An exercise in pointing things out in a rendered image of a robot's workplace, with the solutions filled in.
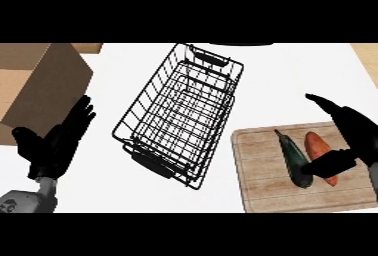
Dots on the pale wooden cutting board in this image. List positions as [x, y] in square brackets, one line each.
[275, 186]

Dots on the brown wooden cabinet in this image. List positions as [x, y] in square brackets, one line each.
[39, 90]

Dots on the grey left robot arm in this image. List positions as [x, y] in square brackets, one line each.
[30, 197]

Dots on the pale wooden block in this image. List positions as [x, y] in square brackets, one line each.
[89, 47]

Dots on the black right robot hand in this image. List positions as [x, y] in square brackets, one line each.
[355, 130]

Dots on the pale wooden panel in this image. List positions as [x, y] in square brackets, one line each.
[367, 58]

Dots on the dark green eggplant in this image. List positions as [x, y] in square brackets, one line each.
[296, 158]

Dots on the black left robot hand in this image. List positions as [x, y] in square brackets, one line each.
[55, 146]

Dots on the orange sweet potato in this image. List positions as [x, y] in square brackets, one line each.
[319, 146]

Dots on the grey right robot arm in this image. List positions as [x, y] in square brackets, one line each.
[374, 178]

